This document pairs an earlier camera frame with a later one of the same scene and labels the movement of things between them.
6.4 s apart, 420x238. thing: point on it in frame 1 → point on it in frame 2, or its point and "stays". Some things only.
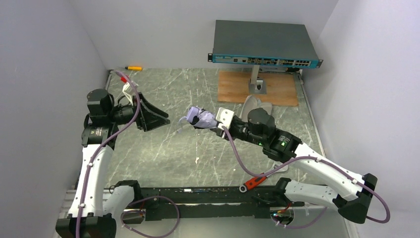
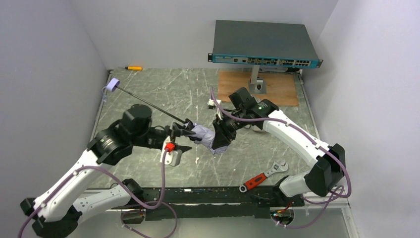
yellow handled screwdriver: x=133 y=68 stays
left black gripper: x=140 y=114 → x=175 y=132
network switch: x=261 y=43 stays
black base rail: x=213 y=203 stays
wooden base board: x=281 y=88 stays
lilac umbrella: x=206 y=118 → x=199 y=132
